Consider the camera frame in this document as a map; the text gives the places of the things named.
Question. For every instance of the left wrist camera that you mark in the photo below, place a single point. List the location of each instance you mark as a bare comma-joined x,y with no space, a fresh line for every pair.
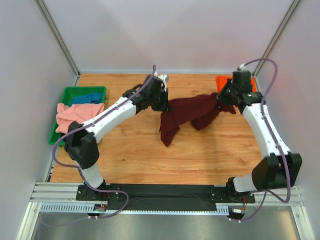
163,77

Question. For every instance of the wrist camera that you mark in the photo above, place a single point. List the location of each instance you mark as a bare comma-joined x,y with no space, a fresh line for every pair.
242,67
163,77

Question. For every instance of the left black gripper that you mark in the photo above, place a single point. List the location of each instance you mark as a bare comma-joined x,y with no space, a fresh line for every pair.
162,100

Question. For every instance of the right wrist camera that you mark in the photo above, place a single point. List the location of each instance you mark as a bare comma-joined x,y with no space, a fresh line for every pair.
242,67

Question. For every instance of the black base mat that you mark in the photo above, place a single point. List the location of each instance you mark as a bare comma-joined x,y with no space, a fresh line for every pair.
165,197

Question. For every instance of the maroon t shirt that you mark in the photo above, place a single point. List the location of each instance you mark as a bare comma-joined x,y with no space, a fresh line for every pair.
199,111

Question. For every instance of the blue t shirt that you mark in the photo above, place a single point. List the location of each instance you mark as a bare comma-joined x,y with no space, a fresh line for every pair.
90,98

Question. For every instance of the folded orange t shirt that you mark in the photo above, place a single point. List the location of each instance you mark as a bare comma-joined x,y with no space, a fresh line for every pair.
221,81

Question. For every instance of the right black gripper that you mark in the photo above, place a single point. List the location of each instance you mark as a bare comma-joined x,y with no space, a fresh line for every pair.
225,95

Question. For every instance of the aluminium rail frame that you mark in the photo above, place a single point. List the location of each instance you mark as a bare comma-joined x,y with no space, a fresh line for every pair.
66,192

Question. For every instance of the green plastic bin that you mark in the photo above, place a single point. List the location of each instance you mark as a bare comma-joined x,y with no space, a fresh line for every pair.
68,94

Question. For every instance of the pink t shirt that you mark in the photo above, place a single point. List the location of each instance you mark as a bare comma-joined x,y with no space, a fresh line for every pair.
77,112

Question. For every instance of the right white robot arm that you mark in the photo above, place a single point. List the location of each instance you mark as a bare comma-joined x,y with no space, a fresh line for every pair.
279,166

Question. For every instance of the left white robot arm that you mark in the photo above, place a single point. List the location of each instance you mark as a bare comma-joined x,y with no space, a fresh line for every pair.
82,139

